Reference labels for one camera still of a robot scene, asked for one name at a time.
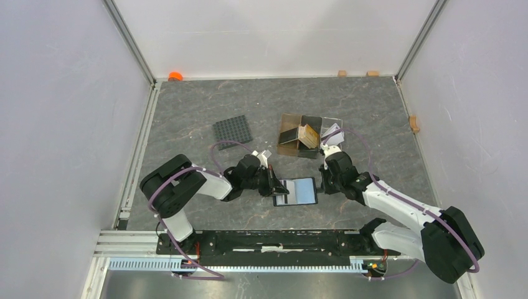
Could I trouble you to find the orange card stack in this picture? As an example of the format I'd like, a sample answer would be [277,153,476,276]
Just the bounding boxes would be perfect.
[298,124,319,149]

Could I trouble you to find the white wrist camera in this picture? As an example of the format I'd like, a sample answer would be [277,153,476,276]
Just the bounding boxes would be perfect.
[252,149,271,168]
[320,143,342,169]

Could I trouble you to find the dark grey stud baseplate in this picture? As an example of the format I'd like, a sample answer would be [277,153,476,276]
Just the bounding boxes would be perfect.
[212,115,253,144]

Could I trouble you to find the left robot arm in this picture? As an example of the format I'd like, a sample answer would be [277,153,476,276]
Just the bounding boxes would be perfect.
[139,151,290,254]

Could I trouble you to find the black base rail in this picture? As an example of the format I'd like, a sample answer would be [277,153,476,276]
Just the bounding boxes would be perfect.
[179,229,400,267]

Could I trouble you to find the black credit card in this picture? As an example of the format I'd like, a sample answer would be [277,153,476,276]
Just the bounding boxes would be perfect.
[278,127,299,145]

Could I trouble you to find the black card holder wallet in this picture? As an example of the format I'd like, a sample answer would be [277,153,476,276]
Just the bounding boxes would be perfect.
[273,177,319,207]

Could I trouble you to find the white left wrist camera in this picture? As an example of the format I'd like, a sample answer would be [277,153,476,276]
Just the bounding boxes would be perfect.
[252,149,271,168]

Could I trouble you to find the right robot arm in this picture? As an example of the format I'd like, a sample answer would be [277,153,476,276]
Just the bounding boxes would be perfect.
[319,146,485,283]

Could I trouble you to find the amber and black organizer box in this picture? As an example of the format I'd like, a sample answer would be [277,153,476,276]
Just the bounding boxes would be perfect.
[276,113,323,159]

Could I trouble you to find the curved wooden piece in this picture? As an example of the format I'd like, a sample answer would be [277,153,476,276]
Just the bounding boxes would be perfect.
[408,115,420,134]

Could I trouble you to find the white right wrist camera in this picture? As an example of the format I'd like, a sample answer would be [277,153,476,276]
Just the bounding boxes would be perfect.
[320,143,342,169]

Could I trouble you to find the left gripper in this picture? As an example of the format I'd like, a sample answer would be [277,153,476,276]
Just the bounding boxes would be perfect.
[242,164,289,197]

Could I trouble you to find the orange round cap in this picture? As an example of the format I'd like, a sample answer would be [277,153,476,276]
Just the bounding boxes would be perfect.
[167,72,183,82]

